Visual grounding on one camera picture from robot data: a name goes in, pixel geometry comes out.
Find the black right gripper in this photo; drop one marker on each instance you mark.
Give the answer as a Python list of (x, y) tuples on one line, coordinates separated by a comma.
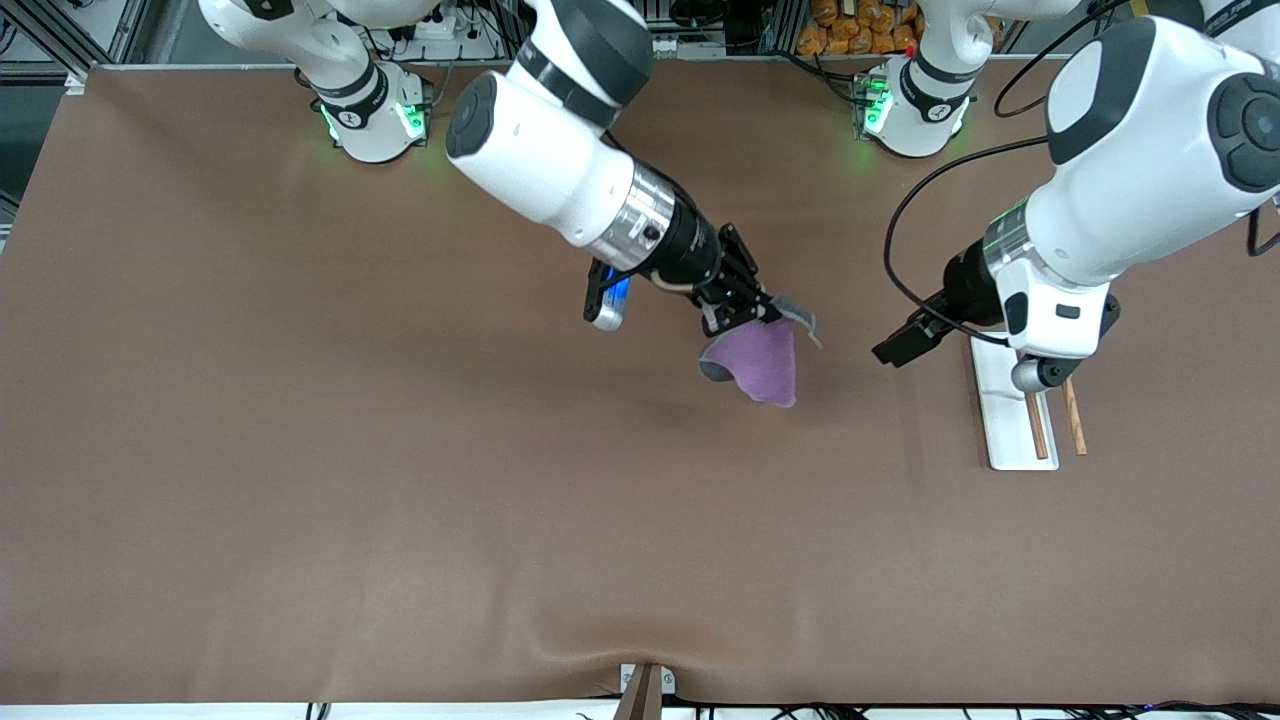
[(693, 252)]

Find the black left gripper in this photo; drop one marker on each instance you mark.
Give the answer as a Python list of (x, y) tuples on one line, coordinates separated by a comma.
[(968, 288)]

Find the purple and grey towel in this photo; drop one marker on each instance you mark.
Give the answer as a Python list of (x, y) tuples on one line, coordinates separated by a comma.
[(765, 365)]

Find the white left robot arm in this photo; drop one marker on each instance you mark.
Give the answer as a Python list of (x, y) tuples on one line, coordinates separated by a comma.
[(1130, 150)]

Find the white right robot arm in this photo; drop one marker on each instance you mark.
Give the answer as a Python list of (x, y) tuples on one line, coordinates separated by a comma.
[(540, 150)]

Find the white towel rack base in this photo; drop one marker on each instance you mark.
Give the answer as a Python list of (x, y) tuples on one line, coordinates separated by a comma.
[(1000, 420)]

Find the wooden chopsticks pair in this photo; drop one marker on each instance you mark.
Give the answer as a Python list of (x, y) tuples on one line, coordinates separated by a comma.
[(1075, 425)]

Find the orange snack packages pile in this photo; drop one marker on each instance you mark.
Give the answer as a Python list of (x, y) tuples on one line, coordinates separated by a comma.
[(860, 25)]

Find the brown table cover mat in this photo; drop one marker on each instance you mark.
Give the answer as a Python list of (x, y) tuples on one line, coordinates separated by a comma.
[(300, 450)]

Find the metal table clamp bracket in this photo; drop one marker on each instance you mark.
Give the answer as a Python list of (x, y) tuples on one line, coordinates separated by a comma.
[(645, 690)]

